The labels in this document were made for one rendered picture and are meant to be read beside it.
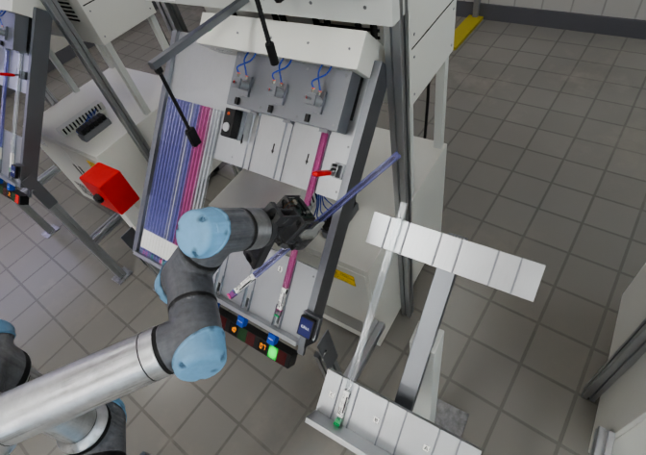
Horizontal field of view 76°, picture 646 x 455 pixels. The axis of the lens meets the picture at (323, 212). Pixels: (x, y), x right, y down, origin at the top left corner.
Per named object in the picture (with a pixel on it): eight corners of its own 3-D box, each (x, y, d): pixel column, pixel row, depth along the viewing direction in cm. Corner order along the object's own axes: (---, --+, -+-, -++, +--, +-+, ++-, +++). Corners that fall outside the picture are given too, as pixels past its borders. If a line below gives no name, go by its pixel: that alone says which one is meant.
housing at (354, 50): (381, 86, 99) (356, 69, 86) (232, 58, 121) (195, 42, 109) (390, 51, 97) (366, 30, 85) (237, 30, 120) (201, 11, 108)
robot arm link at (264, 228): (239, 260, 71) (216, 223, 74) (257, 257, 75) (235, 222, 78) (265, 232, 68) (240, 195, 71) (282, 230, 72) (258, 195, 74)
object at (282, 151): (347, 201, 103) (337, 201, 98) (172, 141, 133) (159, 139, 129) (384, 67, 97) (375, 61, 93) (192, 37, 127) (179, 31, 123)
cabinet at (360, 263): (381, 353, 172) (366, 273, 126) (254, 288, 205) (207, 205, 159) (440, 240, 204) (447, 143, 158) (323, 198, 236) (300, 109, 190)
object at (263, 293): (306, 337, 107) (299, 341, 104) (145, 248, 138) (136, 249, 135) (324, 269, 104) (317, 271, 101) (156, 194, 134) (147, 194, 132)
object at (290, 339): (310, 338, 110) (294, 346, 103) (151, 251, 140) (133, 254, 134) (310, 334, 110) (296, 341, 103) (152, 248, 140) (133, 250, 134)
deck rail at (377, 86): (315, 341, 109) (303, 348, 103) (310, 338, 110) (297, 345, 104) (391, 68, 96) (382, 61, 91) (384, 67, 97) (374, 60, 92)
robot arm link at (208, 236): (163, 234, 64) (189, 196, 61) (215, 230, 74) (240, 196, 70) (187, 273, 62) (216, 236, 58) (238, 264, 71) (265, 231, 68)
